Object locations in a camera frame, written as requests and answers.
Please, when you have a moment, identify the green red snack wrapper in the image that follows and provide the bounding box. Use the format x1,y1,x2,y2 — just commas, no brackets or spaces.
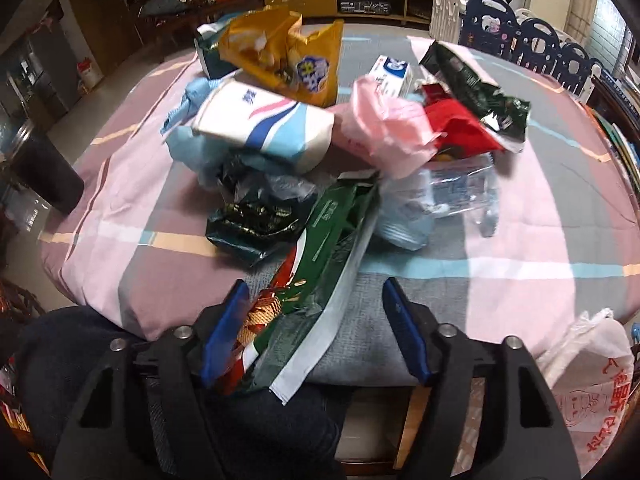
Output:
216,170,380,404

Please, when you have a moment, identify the clear crushed plastic bottle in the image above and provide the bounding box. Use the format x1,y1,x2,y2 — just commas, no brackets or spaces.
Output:
375,154,499,252

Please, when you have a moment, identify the pink plastic bag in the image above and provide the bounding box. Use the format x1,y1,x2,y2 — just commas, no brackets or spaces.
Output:
329,75,439,179

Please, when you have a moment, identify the white blue paper cup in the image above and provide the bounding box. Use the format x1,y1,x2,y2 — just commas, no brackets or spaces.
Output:
192,79,335,174

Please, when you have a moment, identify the yellow snack bag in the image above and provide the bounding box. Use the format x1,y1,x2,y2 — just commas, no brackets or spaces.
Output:
218,6,344,107

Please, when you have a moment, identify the white printed trash bag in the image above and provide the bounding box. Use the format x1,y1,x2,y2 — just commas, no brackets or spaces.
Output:
451,308,636,478

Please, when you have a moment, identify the pink grey plaid tablecloth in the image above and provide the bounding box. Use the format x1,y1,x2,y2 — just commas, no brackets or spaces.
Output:
39,53,639,386

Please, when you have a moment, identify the dark green crumpled bag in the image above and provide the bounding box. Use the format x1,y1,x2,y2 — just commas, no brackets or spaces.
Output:
205,155,319,266

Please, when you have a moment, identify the dark green foil wrapper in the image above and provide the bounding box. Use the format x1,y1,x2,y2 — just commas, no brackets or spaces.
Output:
420,40,532,153

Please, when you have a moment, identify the white blue toothpaste box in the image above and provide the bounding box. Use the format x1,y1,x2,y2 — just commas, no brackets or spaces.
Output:
368,55,413,98

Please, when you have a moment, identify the dark green tissue pack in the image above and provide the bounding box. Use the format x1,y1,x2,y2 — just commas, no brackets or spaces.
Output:
194,13,240,79

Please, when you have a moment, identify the blue white baby fence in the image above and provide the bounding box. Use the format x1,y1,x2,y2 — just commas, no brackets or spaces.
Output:
431,0,603,102

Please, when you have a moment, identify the wooden TV cabinet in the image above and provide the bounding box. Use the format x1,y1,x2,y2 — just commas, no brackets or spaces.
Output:
262,0,434,27

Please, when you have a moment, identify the dark wooden chair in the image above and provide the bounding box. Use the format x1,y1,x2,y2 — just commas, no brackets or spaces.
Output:
137,0,209,40

